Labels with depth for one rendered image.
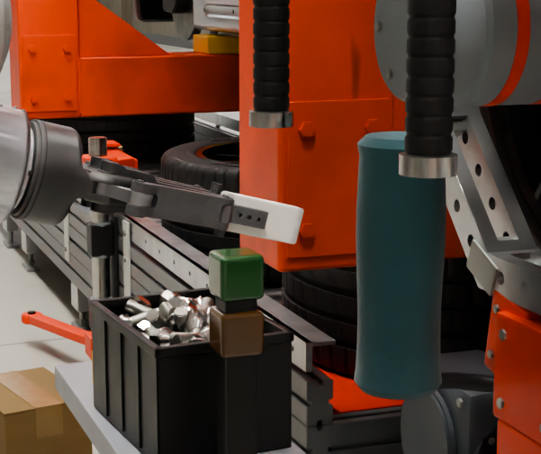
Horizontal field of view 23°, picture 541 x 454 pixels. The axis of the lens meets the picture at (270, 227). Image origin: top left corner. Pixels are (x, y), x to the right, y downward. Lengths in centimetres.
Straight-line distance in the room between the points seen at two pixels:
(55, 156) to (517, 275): 52
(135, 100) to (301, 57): 196
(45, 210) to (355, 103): 78
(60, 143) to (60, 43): 257
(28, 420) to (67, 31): 151
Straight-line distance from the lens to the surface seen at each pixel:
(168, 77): 361
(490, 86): 115
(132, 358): 126
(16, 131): 95
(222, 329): 113
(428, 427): 167
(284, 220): 106
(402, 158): 98
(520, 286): 129
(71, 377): 150
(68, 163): 96
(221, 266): 112
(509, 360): 130
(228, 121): 476
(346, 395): 200
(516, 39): 114
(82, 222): 325
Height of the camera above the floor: 90
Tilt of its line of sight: 11 degrees down
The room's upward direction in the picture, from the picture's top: straight up
